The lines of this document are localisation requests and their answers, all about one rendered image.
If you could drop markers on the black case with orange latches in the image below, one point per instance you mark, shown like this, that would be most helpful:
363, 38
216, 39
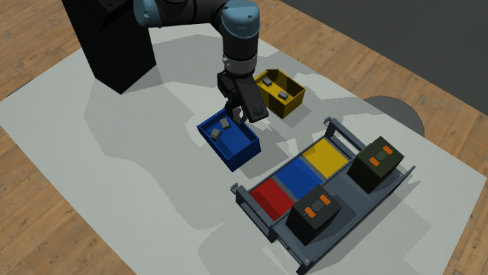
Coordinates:
374, 164
311, 214

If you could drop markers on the yellow bin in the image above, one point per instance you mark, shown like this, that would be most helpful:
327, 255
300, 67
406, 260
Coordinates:
280, 81

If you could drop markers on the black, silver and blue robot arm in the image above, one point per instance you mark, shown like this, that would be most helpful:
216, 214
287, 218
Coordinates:
237, 21

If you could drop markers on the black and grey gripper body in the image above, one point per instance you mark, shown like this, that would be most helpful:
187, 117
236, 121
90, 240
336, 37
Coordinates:
226, 87

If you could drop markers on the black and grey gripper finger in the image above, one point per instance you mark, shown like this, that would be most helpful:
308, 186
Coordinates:
244, 118
233, 112

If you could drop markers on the blue bin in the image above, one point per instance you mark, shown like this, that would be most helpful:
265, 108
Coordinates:
236, 145

